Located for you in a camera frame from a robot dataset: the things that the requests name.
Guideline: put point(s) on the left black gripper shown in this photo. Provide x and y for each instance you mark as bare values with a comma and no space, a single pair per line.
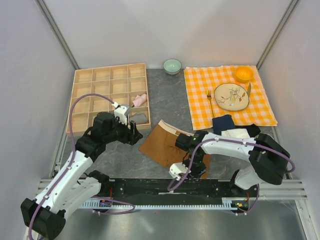
131,136

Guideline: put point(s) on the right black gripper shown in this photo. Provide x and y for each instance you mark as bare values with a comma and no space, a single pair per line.
196,172

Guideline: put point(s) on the brown underwear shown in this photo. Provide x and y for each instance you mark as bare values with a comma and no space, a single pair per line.
160,145

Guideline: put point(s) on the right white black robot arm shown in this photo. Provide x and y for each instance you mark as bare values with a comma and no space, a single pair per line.
268,159

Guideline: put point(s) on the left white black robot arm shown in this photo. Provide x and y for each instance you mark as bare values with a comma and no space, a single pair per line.
48,212

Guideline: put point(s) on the navy blue underwear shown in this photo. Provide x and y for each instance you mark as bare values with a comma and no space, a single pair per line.
222,123

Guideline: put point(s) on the grey rolled cloth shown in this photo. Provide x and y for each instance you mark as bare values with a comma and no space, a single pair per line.
139,118

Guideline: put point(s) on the pink rolled cloth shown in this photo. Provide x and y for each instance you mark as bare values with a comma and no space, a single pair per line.
139,100

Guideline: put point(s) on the wooden compartment tray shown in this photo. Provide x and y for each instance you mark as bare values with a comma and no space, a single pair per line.
120,83

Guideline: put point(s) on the white cloth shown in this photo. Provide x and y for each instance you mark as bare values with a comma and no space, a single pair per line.
240,133

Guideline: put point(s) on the black cloth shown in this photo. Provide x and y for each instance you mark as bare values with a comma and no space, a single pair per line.
252,130

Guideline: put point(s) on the gold fork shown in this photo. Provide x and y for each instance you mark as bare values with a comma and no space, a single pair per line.
209,98

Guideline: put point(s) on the beige decorated plate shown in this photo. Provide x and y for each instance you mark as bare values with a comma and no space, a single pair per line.
231,97

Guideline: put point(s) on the teal ceramic bowl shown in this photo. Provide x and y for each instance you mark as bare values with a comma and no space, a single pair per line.
172,66

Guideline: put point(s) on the orange checkered tablecloth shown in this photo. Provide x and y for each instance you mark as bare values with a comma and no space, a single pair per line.
199,79

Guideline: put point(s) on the gold knife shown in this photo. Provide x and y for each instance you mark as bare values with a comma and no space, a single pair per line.
249,90

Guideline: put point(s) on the orange bowl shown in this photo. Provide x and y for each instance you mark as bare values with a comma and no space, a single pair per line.
243,74

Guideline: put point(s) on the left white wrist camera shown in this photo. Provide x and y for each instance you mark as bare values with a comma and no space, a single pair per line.
121,113

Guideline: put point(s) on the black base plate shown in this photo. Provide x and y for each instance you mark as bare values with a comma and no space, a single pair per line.
139,191

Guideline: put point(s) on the grey cable duct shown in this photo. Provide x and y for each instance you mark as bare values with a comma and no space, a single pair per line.
98,204

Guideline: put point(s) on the aluminium frame rail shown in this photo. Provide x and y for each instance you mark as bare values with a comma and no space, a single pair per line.
290,189

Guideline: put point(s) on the left aluminium corner post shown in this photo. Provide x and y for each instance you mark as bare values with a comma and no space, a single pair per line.
57,32

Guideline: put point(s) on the aluminium corner post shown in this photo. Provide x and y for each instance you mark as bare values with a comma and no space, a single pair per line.
277,32
57,32

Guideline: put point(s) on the right aluminium corner post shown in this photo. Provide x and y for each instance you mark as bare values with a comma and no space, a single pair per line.
277,32

